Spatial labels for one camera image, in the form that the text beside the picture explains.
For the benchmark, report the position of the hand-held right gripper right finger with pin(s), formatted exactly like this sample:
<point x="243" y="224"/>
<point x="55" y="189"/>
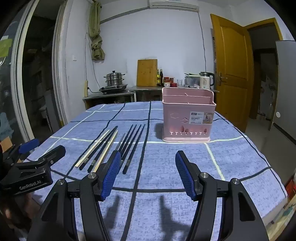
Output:
<point x="185" y="173"/>

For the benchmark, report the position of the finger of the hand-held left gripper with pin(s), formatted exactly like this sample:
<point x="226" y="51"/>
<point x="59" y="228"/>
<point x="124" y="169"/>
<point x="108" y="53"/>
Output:
<point x="29" y="145"/>
<point x="54" y="154"/>

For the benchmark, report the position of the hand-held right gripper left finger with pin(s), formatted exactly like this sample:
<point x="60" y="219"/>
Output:
<point x="111" y="176"/>

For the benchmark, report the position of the light wooden chopstick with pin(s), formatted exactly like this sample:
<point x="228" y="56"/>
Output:
<point x="107" y="148"/>
<point x="92" y="148"/>

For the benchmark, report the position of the row of black chopsticks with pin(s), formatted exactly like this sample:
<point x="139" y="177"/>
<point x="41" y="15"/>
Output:
<point x="135" y="146"/>

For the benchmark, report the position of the pink plastic utensil basket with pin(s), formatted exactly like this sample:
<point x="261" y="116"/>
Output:
<point x="185" y="115"/>

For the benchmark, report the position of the blue checked blanket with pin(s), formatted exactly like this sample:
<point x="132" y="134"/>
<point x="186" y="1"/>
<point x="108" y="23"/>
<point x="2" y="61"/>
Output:
<point x="175" y="160"/>

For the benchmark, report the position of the wooden rolling pin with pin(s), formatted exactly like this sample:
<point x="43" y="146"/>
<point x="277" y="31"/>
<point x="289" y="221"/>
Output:
<point x="86" y="89"/>

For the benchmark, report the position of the steel stove cabinet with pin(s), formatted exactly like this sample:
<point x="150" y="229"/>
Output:
<point x="106" y="97"/>

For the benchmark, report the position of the clear drinking glass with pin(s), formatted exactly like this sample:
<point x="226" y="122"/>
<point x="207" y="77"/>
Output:
<point x="179" y="83"/>

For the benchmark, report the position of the steel kitchen counter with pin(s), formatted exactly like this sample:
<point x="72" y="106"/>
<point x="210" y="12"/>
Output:
<point x="148" y="89"/>

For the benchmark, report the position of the red lidded jars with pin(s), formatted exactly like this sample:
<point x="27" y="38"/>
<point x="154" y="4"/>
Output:
<point x="170" y="82"/>

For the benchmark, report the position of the grey plastic food container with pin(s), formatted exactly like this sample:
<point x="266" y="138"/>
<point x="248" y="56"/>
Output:
<point x="192" y="81"/>

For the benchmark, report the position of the white electric kettle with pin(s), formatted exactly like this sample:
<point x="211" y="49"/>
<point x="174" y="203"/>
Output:
<point x="205" y="81"/>

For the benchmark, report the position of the steel steamer pot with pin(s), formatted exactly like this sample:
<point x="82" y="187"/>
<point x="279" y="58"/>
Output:
<point x="115" y="78"/>

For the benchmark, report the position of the dark sauce bottles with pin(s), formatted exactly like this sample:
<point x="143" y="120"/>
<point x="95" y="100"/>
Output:
<point x="159" y="77"/>

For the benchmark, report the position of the wooden cutting board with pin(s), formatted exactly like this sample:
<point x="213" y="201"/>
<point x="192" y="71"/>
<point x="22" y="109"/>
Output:
<point x="146" y="73"/>

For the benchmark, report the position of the yellow wooden door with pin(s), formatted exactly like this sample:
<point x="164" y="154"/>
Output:
<point x="233" y="58"/>

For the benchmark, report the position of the green hanging cloth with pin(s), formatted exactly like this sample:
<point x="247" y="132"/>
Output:
<point x="96" y="34"/>

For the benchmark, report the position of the white air conditioner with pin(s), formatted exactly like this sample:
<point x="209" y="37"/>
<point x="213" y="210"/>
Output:
<point x="173" y="4"/>

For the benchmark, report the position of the white sliding door frame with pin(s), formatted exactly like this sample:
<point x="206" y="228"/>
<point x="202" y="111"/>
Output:
<point x="20" y="76"/>

